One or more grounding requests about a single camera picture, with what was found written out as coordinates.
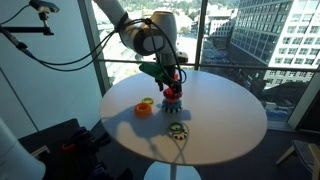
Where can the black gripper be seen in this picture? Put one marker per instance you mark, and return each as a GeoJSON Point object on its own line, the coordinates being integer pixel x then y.
{"type": "Point", "coordinates": [167, 65]}

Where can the dark pile of bags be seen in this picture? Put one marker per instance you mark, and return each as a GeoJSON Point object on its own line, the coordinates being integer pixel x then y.
{"type": "Point", "coordinates": [73, 150]}

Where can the white cylindrical housing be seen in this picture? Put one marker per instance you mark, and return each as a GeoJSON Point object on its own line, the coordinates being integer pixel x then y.
{"type": "Point", "coordinates": [16, 156]}

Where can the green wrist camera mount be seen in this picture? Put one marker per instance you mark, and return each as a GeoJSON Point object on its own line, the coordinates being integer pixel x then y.
{"type": "Point", "coordinates": [151, 70]}

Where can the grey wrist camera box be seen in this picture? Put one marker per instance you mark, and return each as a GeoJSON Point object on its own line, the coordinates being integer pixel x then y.
{"type": "Point", "coordinates": [182, 57]}

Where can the exterior camera on mount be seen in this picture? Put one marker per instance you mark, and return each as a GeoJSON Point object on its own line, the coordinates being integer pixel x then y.
{"type": "Point", "coordinates": [44, 6]}

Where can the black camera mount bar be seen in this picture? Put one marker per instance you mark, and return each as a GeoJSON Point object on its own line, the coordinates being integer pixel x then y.
{"type": "Point", "coordinates": [26, 30]}

